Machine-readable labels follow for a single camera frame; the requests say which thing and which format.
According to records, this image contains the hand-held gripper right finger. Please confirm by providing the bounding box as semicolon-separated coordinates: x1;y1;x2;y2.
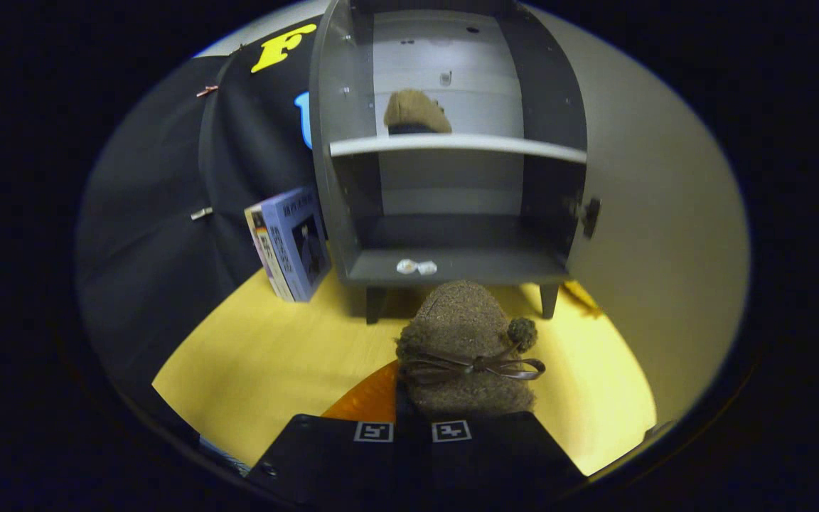
413;411;589;508

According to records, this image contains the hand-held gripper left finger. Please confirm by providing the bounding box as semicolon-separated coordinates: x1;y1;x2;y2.
246;359;414;509

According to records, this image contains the brown fuzzy shoe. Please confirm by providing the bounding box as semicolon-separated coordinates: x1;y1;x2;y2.
383;89;453;136
395;279;547;420

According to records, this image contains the grey shoe cabinet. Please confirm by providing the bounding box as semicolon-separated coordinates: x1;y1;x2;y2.
309;0;589;326

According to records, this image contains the pale blue printed card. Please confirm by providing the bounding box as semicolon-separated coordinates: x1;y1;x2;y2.
200;435;251;476

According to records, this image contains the blue book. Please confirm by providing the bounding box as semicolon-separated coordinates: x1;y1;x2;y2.
260;186;332;303

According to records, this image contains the black backdrop cloth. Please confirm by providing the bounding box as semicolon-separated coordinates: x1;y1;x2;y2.
75;21;325;427

